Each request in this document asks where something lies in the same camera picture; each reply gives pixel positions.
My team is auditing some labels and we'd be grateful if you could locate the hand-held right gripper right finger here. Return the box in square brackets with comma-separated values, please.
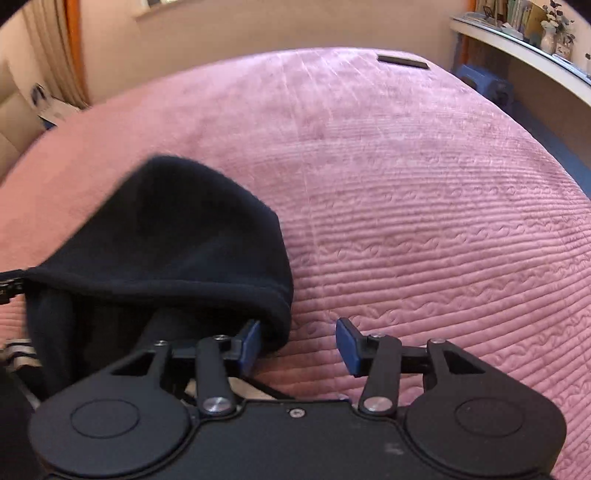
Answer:
[335, 317, 496, 415]

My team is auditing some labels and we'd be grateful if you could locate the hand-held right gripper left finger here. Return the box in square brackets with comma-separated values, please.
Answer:
[109, 319, 262, 415]

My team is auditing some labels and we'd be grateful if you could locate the dark navy hooded garment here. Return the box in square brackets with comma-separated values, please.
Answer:
[0, 155, 295, 401]

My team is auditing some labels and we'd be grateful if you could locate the pink quilted bedspread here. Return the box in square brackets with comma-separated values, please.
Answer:
[0, 46, 591, 418]

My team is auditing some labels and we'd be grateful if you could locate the striped cloth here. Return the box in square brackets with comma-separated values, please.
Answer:
[0, 338, 43, 371]

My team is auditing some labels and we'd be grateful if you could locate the small black flat object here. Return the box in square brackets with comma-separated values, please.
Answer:
[376, 54, 430, 71]

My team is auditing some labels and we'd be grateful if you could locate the blue plastic stool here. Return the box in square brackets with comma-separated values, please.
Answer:
[455, 64, 516, 103]

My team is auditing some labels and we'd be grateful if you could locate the white printed box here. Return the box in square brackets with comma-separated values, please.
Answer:
[30, 82, 81, 127]

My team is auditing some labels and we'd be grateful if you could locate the cream padded headboard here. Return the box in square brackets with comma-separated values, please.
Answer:
[0, 58, 47, 181]

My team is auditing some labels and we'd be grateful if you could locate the beige curtain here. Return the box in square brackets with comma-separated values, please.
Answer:
[21, 0, 90, 110]

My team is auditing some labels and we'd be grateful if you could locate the row of books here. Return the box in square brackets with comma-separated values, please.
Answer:
[475, 0, 546, 40]

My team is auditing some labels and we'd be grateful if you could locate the white vase with flowers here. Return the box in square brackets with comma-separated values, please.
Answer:
[539, 0, 578, 55]

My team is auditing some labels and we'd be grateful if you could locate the white wall shelf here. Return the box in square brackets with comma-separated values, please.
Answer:
[450, 14, 591, 88]

